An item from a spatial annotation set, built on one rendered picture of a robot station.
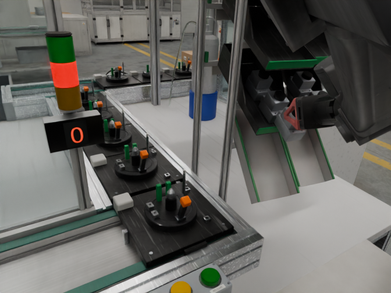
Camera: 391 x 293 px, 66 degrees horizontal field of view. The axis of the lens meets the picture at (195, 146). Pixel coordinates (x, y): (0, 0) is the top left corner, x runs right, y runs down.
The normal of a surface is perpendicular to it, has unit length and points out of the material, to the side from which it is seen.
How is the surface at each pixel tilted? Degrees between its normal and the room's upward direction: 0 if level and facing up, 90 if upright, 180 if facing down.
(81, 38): 90
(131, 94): 90
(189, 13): 90
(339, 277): 0
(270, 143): 45
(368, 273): 0
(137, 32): 90
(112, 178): 0
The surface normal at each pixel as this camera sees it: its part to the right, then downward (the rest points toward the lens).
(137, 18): 0.51, 0.41
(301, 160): 0.28, -0.32
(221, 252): 0.04, -0.89
